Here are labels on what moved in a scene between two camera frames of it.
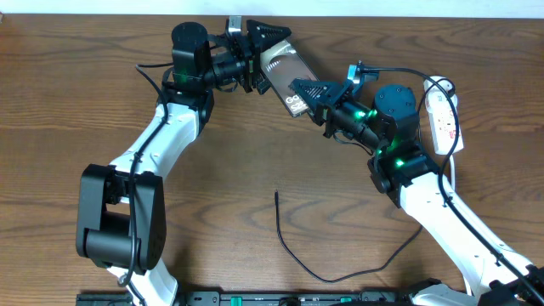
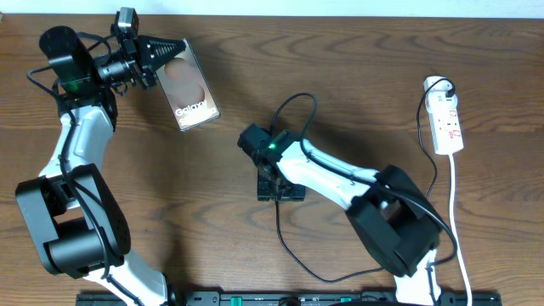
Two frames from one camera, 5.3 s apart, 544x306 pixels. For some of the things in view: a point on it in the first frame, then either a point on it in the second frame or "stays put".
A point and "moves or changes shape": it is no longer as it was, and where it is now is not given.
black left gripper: (252, 60) → (139, 53)
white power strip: (443, 116) stays put
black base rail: (262, 298) stays put
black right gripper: (329, 93) → (295, 195)
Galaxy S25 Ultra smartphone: (285, 65) moves or changes shape
